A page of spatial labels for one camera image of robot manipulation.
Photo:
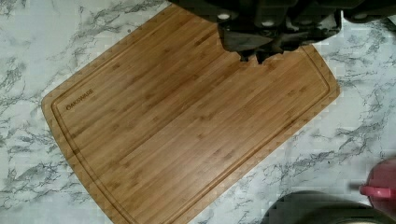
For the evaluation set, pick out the pink plastic container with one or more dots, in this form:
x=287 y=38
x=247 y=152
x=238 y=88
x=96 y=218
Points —
x=380 y=187

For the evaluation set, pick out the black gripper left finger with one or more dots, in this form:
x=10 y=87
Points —
x=243 y=44

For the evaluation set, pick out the dark round pan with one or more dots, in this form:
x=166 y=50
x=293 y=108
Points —
x=314 y=207

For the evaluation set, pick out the bamboo cutting board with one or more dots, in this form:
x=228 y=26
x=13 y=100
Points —
x=163 y=122

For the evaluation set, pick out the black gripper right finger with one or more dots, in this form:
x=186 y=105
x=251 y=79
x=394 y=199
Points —
x=290 y=42

